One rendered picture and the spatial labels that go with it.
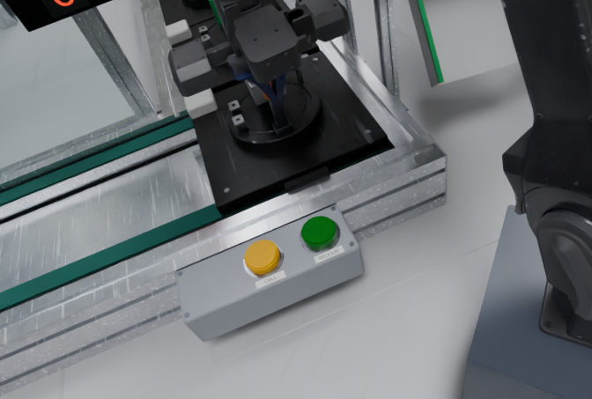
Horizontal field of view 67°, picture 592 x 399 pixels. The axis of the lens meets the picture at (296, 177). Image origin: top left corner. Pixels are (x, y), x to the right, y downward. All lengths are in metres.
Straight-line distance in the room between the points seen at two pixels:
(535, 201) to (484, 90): 0.57
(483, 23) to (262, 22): 0.33
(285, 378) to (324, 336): 0.07
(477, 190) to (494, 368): 0.37
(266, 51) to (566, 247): 0.27
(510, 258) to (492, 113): 0.43
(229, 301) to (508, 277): 0.28
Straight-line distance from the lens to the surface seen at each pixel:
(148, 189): 0.73
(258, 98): 0.59
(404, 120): 0.63
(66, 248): 0.74
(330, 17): 0.47
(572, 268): 0.27
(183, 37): 0.94
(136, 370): 0.65
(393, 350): 0.56
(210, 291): 0.52
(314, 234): 0.51
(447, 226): 0.63
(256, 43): 0.41
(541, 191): 0.26
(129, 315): 0.62
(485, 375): 0.36
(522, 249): 0.39
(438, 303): 0.58
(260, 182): 0.58
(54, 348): 0.66
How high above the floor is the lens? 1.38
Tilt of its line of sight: 47 degrees down
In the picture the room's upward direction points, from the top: 19 degrees counter-clockwise
